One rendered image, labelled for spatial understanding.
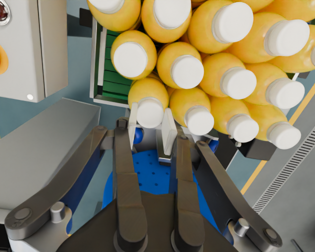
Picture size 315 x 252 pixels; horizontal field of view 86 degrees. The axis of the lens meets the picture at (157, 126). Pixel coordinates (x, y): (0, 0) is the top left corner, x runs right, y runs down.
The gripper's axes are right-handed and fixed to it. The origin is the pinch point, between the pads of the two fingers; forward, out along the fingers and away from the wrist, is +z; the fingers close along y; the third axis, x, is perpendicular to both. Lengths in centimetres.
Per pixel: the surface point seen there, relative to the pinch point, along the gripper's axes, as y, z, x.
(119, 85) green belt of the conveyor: -7.1, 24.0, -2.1
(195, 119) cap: 6.5, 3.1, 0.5
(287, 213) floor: 207, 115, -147
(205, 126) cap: 8.3, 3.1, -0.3
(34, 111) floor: -82, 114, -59
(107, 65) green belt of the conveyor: -10.4, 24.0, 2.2
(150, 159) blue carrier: 3.1, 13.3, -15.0
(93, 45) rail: -11.4, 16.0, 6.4
